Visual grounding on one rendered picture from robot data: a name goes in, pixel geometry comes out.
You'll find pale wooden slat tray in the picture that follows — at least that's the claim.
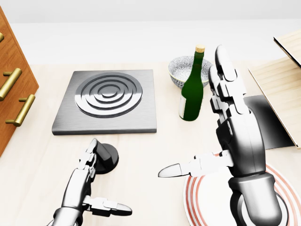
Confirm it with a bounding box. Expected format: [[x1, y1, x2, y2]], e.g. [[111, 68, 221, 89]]
[[248, 29, 301, 150]]

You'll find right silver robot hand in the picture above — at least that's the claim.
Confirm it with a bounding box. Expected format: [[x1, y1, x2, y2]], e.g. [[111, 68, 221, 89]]
[[158, 45, 268, 179]]

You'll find flat dark stove plate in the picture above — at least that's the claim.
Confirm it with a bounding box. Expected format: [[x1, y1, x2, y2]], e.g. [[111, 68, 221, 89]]
[[52, 69, 158, 136]]

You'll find blue patterned bowl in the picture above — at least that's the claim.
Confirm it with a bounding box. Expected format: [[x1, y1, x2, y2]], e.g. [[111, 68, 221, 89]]
[[167, 56, 214, 90]]

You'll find round black knob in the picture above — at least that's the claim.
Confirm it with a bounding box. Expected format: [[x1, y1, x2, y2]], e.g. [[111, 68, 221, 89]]
[[93, 143, 119, 175]]

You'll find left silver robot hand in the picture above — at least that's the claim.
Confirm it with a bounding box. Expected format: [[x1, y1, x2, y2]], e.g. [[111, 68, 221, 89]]
[[54, 138, 133, 217]]

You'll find wooden cabinet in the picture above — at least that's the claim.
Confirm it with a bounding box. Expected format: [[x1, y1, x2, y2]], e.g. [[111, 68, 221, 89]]
[[0, 6, 40, 157]]

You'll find white plate with red rings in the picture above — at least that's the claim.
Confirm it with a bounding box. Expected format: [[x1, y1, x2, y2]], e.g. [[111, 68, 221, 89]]
[[183, 153, 296, 226]]

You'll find dark grey flat panel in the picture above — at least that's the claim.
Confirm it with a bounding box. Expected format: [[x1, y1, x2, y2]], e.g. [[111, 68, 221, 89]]
[[243, 95, 295, 150]]

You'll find green glass bottle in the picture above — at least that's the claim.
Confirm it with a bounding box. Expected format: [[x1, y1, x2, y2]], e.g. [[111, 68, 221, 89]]
[[179, 44, 206, 122]]

